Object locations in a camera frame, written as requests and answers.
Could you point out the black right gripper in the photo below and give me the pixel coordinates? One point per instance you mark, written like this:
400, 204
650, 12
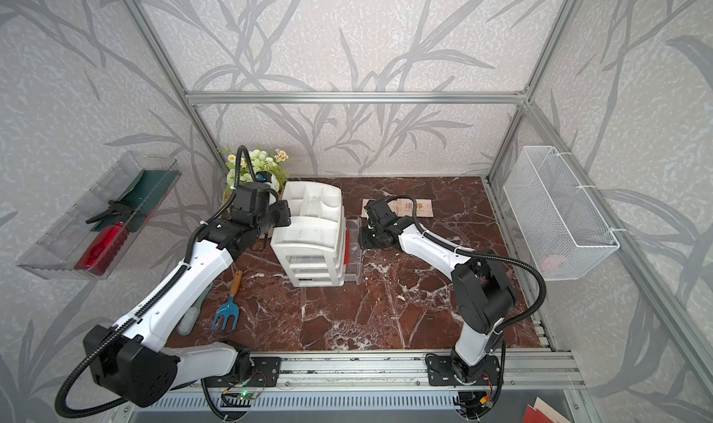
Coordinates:
363, 241

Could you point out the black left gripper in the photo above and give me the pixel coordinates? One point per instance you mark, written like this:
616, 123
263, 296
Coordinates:
282, 206

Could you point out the beige printed postcard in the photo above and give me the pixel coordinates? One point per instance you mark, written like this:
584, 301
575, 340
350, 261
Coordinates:
378, 209
423, 207

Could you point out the red printed postcard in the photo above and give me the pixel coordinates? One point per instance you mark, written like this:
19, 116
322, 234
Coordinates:
347, 247

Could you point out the white plastic drawer organizer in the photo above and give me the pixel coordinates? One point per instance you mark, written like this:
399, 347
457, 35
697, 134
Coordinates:
311, 250

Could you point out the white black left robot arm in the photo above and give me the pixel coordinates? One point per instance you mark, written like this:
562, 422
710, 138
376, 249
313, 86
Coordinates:
131, 359

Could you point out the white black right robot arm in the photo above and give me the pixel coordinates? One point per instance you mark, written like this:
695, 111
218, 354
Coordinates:
483, 291

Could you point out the artificial green white flowers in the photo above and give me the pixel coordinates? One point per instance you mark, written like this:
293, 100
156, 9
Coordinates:
261, 161

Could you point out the blue garden hand fork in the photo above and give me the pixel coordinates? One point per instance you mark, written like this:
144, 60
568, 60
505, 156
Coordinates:
229, 312

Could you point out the dark green cloth in tray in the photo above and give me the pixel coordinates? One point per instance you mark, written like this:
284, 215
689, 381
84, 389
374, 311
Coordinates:
148, 190

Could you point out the black clamp in tray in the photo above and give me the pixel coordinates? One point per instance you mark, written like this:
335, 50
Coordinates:
118, 213

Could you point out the red brush in tray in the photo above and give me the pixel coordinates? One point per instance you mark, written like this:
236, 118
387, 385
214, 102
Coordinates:
103, 250

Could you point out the red booklet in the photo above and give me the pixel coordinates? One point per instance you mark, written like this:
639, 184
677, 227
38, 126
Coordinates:
542, 412

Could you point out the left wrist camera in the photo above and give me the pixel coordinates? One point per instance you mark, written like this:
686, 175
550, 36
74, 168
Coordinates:
264, 177

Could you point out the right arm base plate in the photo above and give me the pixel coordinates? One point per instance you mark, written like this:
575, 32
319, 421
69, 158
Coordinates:
448, 370

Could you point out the aluminium mounting rail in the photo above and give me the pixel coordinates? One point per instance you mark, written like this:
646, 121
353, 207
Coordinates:
398, 381

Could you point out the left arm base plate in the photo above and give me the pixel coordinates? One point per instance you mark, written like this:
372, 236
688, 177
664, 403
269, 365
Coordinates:
264, 372

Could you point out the clear wall-mounted plastic tray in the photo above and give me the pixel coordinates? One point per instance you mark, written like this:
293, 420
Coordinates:
89, 240

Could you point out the white wire mesh basket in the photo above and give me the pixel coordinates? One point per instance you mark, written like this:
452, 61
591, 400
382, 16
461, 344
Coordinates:
566, 234

